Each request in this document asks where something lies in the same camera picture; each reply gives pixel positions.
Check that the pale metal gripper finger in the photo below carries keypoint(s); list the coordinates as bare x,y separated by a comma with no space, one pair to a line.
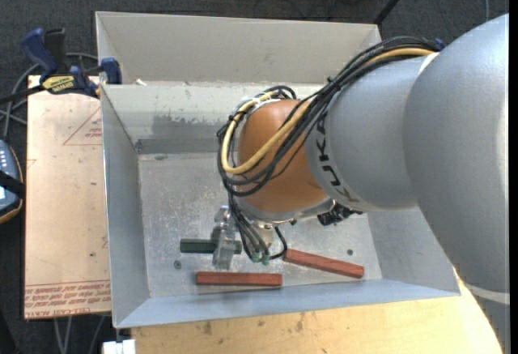
223,257
222,223

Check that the dark green block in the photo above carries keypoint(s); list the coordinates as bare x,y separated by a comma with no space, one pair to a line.
196,246

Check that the red-brown flat block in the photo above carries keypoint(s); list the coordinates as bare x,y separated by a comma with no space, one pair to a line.
239,279
323,263

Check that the grey metal bin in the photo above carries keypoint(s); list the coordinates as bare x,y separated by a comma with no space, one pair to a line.
182,198

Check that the brown cardboard board, red print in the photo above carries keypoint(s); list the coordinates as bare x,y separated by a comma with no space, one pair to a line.
64,190

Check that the black cylinder on white bracket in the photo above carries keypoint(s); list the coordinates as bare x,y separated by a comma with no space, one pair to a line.
336,216

